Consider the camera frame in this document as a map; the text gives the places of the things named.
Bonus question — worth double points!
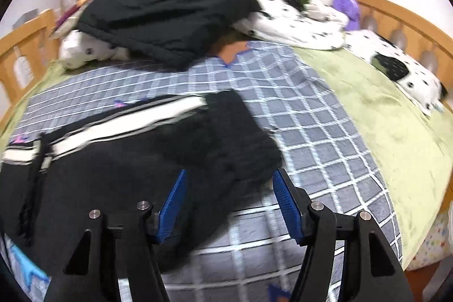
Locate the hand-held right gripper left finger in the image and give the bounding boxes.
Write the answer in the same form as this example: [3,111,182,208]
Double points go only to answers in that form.
[42,168,188,302]

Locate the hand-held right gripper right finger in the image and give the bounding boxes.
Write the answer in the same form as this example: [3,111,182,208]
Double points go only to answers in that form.
[272,168,414,302]

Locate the black pants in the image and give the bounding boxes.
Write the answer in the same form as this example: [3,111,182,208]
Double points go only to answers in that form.
[0,89,284,288]

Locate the checkered star blanket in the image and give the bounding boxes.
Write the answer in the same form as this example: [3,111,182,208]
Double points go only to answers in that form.
[0,40,402,302]

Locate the green bedsheet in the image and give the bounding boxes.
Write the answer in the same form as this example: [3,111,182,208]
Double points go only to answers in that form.
[0,47,453,271]

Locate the dotted mattress cover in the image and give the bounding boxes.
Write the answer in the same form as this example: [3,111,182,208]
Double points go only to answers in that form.
[414,210,452,271]

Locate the white floral pillow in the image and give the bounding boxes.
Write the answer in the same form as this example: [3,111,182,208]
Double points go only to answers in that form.
[341,29,448,117]

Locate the black jacket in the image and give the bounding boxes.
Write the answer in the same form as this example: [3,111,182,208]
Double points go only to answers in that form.
[76,0,264,72]

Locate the purple plush toy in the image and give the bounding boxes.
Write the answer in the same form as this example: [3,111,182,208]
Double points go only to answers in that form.
[331,0,362,32]

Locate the purple patchwork pillow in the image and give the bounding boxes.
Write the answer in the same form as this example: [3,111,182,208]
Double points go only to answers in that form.
[50,0,105,39]

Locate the grey box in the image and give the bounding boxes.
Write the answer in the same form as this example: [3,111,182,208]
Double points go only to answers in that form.
[16,8,38,24]

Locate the wooden bed frame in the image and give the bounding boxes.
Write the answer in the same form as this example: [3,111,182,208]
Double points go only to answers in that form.
[0,0,453,134]

